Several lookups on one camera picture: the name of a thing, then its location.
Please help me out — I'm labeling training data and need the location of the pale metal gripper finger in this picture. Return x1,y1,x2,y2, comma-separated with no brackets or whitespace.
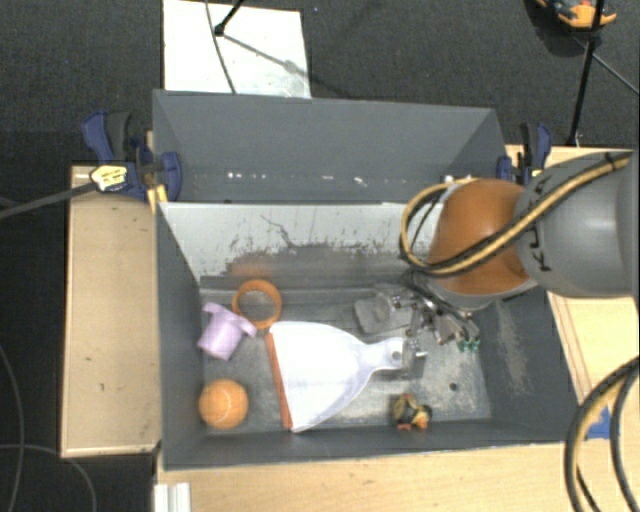
353,285,417,335
401,338,430,379

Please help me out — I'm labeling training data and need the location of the black and orange toy duck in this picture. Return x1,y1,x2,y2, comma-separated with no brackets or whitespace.
391,392,434,432

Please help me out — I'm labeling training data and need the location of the white dustpan with orange edge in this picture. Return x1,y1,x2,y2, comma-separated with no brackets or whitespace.
265,320,409,434

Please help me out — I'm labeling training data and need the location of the lilac plastic cup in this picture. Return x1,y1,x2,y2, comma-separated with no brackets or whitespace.
196,301,258,362

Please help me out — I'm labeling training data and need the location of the grey metal bin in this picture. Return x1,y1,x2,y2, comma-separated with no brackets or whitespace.
151,88,582,471

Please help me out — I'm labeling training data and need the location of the orange ball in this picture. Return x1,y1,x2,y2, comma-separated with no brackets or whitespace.
197,378,250,431

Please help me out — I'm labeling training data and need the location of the pale wood board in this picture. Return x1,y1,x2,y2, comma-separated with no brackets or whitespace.
60,162,164,459

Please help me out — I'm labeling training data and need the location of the orange ring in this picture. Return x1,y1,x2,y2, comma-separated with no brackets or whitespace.
231,278,284,331

